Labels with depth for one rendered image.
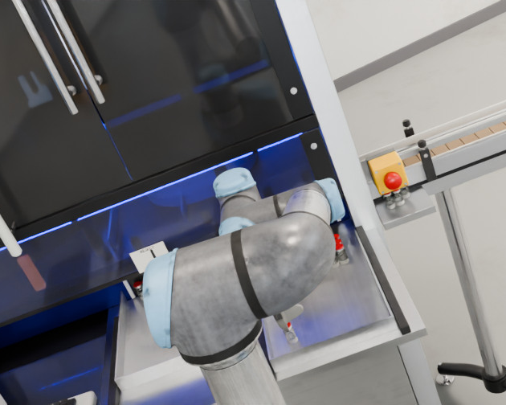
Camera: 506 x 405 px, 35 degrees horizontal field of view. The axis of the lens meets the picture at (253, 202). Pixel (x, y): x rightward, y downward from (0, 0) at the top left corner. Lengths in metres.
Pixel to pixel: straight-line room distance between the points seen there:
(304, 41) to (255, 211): 0.48
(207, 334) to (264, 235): 0.14
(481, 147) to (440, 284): 1.17
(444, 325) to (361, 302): 1.26
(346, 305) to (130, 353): 0.51
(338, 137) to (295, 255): 0.86
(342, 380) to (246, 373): 1.14
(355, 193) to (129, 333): 0.63
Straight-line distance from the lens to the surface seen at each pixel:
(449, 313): 2.98
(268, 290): 0.95
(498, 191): 3.56
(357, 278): 1.77
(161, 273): 0.98
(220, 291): 0.95
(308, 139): 1.78
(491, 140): 2.04
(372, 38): 4.99
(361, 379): 2.18
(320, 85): 1.74
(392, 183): 1.83
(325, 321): 1.69
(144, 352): 1.85
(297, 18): 1.69
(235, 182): 1.43
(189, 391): 1.68
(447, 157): 2.01
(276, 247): 0.95
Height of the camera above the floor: 1.92
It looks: 28 degrees down
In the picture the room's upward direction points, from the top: 23 degrees counter-clockwise
